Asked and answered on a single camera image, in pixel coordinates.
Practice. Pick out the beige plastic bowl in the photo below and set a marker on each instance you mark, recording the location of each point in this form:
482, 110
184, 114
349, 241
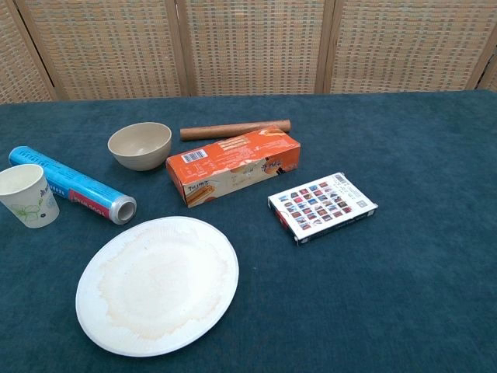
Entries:
132, 155

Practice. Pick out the flower print paper cup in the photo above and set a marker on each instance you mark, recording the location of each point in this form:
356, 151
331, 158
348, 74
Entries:
27, 210

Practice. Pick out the white paper plate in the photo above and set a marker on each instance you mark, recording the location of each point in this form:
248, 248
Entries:
159, 287

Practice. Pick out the orange snack box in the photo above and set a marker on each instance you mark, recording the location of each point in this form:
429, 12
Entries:
233, 163

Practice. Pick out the brown wooden rolling pin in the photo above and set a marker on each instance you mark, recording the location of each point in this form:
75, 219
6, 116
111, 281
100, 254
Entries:
217, 131

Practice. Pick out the white picture card box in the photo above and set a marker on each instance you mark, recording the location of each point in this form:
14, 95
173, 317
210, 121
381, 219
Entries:
322, 206

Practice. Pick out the woven bamboo folding screen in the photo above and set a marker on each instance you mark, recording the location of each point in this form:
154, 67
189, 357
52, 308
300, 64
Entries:
252, 46

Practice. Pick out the blue cling film roll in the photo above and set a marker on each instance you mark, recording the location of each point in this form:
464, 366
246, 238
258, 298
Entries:
89, 186

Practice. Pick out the teal tablecloth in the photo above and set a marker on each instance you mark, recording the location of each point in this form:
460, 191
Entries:
369, 291

